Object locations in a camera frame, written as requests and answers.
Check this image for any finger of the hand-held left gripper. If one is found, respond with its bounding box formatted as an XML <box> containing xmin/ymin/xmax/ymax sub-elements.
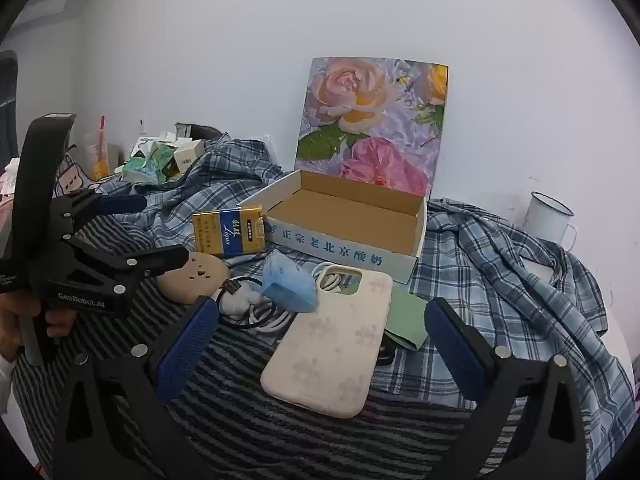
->
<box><xmin>69</xmin><ymin>239</ymin><xmax>191</xmax><ymax>294</ymax></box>
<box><xmin>52</xmin><ymin>191</ymin><xmax>149</xmax><ymax>239</ymax></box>

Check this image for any black hair tie white charm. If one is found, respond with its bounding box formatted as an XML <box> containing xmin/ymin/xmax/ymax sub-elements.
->
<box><xmin>215</xmin><ymin>277</ymin><xmax>266</xmax><ymax>330</ymax></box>

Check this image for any blue tissue packet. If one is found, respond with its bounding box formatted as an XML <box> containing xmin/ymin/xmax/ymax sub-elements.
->
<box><xmin>261</xmin><ymin>249</ymin><xmax>319</xmax><ymax>313</ymax></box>

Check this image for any cardboard box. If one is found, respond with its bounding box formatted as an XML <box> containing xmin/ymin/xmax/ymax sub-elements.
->
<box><xmin>236</xmin><ymin>169</ymin><xmax>427</xmax><ymax>285</ymax></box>

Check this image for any cartoon printed bag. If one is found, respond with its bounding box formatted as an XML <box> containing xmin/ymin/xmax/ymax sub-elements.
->
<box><xmin>52</xmin><ymin>160</ymin><xmax>107</xmax><ymax>197</ymax></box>

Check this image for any grey striped blanket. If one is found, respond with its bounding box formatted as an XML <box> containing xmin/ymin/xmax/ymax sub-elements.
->
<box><xmin>10</xmin><ymin>215</ymin><xmax>526</xmax><ymax>480</ymax></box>

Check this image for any green soft pouch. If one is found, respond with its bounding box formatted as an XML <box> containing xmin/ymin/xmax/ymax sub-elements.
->
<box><xmin>382</xmin><ymin>285</ymin><xmax>432</xmax><ymax>352</ymax></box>

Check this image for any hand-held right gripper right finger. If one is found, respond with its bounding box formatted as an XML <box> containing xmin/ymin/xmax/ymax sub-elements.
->
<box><xmin>424</xmin><ymin>297</ymin><xmax>587</xmax><ymax>480</ymax></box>

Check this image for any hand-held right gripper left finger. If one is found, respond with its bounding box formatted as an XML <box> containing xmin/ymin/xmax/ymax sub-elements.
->
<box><xmin>52</xmin><ymin>295</ymin><xmax>221</xmax><ymax>480</ymax></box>

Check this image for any blue plaid shirt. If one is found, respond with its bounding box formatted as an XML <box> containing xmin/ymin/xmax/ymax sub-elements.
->
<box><xmin>95</xmin><ymin>132</ymin><xmax>637</xmax><ymax>463</ymax></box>

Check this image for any cream floral phone case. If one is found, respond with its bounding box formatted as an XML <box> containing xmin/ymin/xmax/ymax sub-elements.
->
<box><xmin>260</xmin><ymin>264</ymin><xmax>394</xmax><ymax>418</ymax></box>

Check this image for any plastic cup with straw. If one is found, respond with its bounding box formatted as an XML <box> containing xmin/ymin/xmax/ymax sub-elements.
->
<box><xmin>82</xmin><ymin>115</ymin><xmax>122</xmax><ymax>181</ymax></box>

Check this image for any green tissue pack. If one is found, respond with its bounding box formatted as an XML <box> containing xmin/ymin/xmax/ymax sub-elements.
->
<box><xmin>122</xmin><ymin>142</ymin><xmax>177</xmax><ymax>184</ymax></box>

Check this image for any small cream box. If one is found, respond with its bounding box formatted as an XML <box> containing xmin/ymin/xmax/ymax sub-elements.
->
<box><xmin>172</xmin><ymin>139</ymin><xmax>205</xmax><ymax>171</ymax></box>

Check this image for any dark window panel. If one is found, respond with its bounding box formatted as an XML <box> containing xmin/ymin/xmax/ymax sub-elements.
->
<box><xmin>0</xmin><ymin>50</ymin><xmax>21</xmax><ymax>161</ymax></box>

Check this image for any tan round soft pad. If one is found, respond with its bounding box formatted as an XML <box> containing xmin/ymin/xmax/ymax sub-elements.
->
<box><xmin>156</xmin><ymin>251</ymin><xmax>231</xmax><ymax>306</ymax></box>

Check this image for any white enamel mug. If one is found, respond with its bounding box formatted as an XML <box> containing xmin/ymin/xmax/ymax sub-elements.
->
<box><xmin>523</xmin><ymin>191</ymin><xmax>577</xmax><ymax>252</ymax></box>

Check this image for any person's left hand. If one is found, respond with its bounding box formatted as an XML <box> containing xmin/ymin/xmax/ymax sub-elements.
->
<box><xmin>0</xmin><ymin>290</ymin><xmax>77</xmax><ymax>362</ymax></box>

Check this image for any floral printed board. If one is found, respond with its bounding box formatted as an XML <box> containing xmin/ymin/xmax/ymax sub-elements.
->
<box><xmin>294</xmin><ymin>56</ymin><xmax>449</xmax><ymax>199</ymax></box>

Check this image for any white cable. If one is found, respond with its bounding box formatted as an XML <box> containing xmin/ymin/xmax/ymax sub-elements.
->
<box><xmin>220</xmin><ymin>262</ymin><xmax>347</xmax><ymax>336</ymax></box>

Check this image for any yellow cigarette pack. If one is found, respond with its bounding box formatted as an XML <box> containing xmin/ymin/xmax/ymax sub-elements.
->
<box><xmin>192</xmin><ymin>204</ymin><xmax>267</xmax><ymax>260</ymax></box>

